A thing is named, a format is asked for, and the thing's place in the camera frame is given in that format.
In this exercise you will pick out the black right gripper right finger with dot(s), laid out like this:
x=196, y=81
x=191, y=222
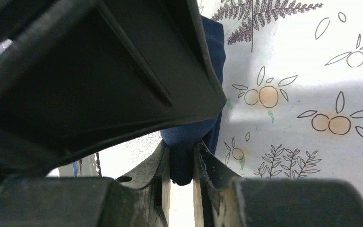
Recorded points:
x=222, y=198

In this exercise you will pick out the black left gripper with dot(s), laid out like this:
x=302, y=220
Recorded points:
x=28, y=65

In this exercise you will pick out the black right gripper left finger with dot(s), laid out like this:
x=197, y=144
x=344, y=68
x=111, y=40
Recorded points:
x=139, y=198

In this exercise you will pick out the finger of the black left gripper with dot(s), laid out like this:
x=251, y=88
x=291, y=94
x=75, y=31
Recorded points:
x=124, y=68

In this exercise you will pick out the navy blue underwear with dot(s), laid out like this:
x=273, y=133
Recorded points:
x=181, y=139

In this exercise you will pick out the floral table cloth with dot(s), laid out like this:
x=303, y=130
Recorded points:
x=293, y=80

